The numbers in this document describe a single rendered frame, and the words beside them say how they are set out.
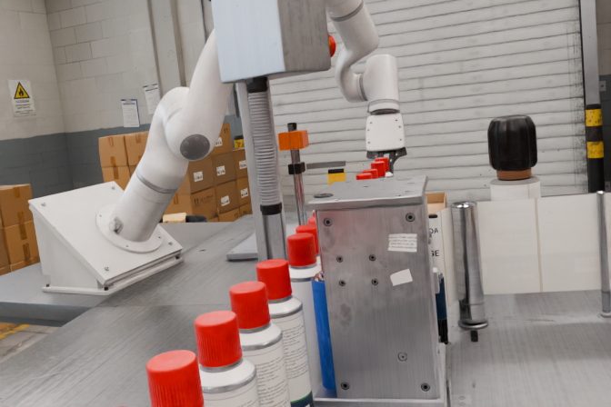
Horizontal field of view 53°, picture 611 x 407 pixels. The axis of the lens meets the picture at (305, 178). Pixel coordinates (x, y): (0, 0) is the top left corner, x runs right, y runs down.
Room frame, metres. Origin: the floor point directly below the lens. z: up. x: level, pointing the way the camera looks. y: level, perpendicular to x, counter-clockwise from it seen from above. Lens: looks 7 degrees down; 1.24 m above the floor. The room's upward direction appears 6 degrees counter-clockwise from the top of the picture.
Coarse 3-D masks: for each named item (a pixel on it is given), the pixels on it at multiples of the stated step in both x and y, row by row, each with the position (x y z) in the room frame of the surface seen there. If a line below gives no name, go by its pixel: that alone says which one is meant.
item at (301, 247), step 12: (288, 240) 0.70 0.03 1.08; (300, 240) 0.69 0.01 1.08; (312, 240) 0.70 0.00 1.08; (288, 252) 0.70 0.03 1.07; (300, 252) 0.69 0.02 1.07; (312, 252) 0.70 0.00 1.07; (300, 264) 0.69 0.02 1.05; (312, 264) 0.70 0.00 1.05; (300, 276) 0.68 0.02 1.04; (312, 276) 0.68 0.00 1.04; (300, 288) 0.68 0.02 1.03; (300, 300) 0.68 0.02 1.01; (312, 300) 0.68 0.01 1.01; (312, 312) 0.68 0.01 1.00; (312, 324) 0.68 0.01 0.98; (312, 336) 0.68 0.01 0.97; (312, 348) 0.68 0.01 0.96; (312, 360) 0.68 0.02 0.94; (312, 372) 0.68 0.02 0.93; (312, 384) 0.68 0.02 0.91
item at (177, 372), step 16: (176, 352) 0.39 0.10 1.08; (192, 352) 0.39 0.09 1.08; (160, 368) 0.37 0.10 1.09; (176, 368) 0.36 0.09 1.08; (192, 368) 0.37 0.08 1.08; (160, 384) 0.36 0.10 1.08; (176, 384) 0.36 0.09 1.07; (192, 384) 0.37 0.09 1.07; (160, 400) 0.36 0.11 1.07; (176, 400) 0.36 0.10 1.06; (192, 400) 0.37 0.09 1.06
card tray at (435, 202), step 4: (428, 196) 2.16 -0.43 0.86; (432, 196) 2.16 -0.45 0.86; (436, 196) 2.15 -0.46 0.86; (440, 196) 2.15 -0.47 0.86; (444, 196) 2.14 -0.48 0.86; (428, 200) 2.16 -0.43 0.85; (432, 200) 2.16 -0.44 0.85; (436, 200) 2.15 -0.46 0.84; (440, 200) 2.15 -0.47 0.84; (444, 200) 2.00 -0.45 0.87; (428, 204) 2.14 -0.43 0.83; (432, 204) 2.13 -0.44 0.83; (436, 204) 2.12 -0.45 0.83; (440, 204) 2.11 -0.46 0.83; (444, 204) 1.92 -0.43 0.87; (428, 208) 2.07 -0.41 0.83; (432, 208) 2.06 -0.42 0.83; (436, 208) 2.05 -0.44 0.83; (440, 208) 2.05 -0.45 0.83; (444, 208) 1.86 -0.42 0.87; (428, 212) 2.01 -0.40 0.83; (432, 212) 2.00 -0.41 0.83; (436, 212) 1.99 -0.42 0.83
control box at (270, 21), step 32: (224, 0) 0.99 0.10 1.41; (256, 0) 0.92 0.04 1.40; (288, 0) 0.90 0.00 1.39; (320, 0) 0.94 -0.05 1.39; (224, 32) 1.00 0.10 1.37; (256, 32) 0.93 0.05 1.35; (288, 32) 0.90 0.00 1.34; (320, 32) 0.94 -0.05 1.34; (224, 64) 1.00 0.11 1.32; (256, 64) 0.94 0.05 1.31; (288, 64) 0.89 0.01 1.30; (320, 64) 0.93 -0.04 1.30
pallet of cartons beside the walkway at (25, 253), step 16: (0, 192) 3.96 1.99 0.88; (16, 192) 4.08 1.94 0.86; (0, 208) 3.95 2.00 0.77; (16, 208) 4.06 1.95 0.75; (0, 224) 3.93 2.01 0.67; (16, 224) 4.03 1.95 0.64; (32, 224) 4.13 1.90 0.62; (0, 240) 3.91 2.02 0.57; (16, 240) 4.01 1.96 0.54; (32, 240) 4.11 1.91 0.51; (0, 256) 3.89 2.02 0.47; (16, 256) 3.99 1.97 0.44; (32, 256) 4.10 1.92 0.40; (0, 272) 3.87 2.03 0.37
